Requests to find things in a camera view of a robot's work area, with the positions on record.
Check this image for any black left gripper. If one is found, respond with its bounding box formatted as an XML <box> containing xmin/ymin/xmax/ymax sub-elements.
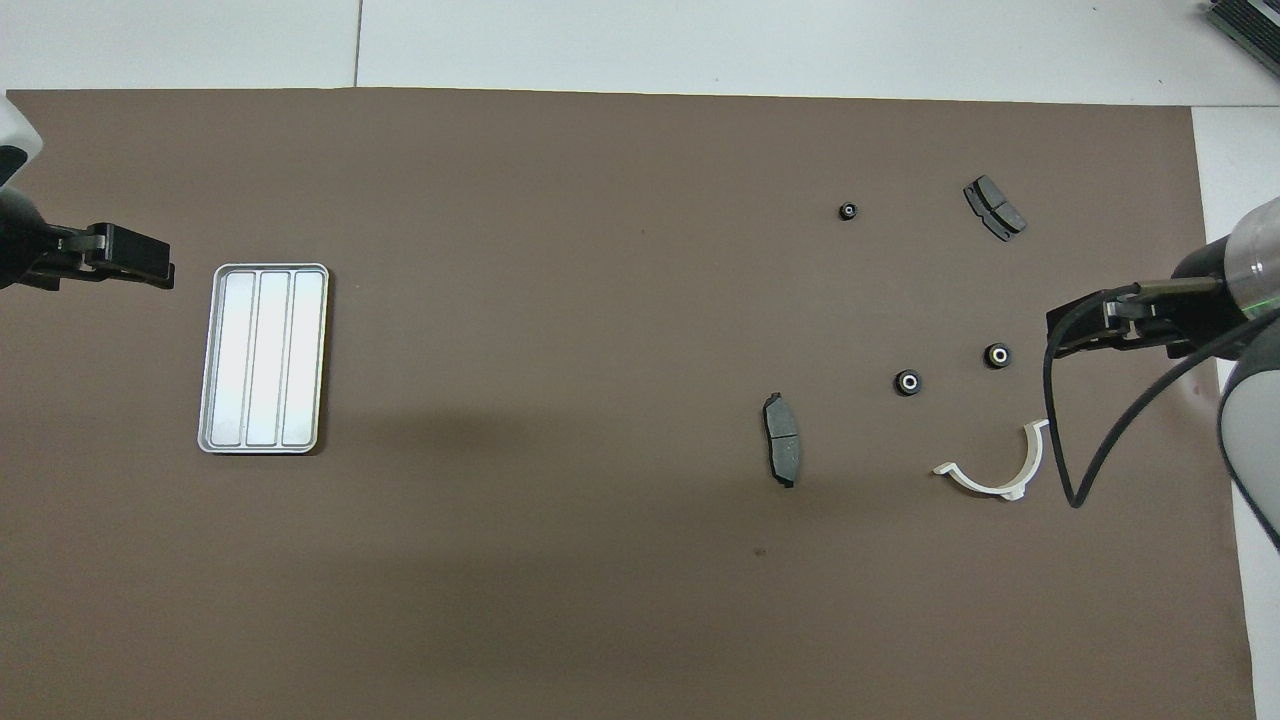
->
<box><xmin>0</xmin><ymin>190</ymin><xmax>176</xmax><ymax>292</ymax></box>

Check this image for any white curved plastic bracket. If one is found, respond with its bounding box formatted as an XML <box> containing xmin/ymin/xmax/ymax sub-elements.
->
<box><xmin>932</xmin><ymin>420</ymin><xmax>1049</xmax><ymax>501</ymax></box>

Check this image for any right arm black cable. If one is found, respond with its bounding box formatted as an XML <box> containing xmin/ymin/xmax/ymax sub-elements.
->
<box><xmin>1044</xmin><ymin>284</ymin><xmax>1280</xmax><ymax>510</ymax></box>

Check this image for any silver metal compartment tray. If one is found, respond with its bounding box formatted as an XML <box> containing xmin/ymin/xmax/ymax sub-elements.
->
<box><xmin>197</xmin><ymin>263</ymin><xmax>331</xmax><ymax>456</ymax></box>

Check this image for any black ribbed device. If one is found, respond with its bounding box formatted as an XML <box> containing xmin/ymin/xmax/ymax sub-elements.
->
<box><xmin>1205</xmin><ymin>0</ymin><xmax>1280</xmax><ymax>53</ymax></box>

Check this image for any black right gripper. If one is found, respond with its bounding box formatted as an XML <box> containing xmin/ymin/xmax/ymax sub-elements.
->
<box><xmin>1047</xmin><ymin>237</ymin><xmax>1246</xmax><ymax>359</ymax></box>

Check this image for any large brown table mat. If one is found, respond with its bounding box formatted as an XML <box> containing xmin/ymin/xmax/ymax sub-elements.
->
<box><xmin>0</xmin><ymin>88</ymin><xmax>1259</xmax><ymax>720</ymax></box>

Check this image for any dark grey brake pad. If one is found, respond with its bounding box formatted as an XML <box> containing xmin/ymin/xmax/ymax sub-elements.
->
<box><xmin>963</xmin><ymin>175</ymin><xmax>1028</xmax><ymax>243</ymax></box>
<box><xmin>762</xmin><ymin>391</ymin><xmax>802</xmax><ymax>489</ymax></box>

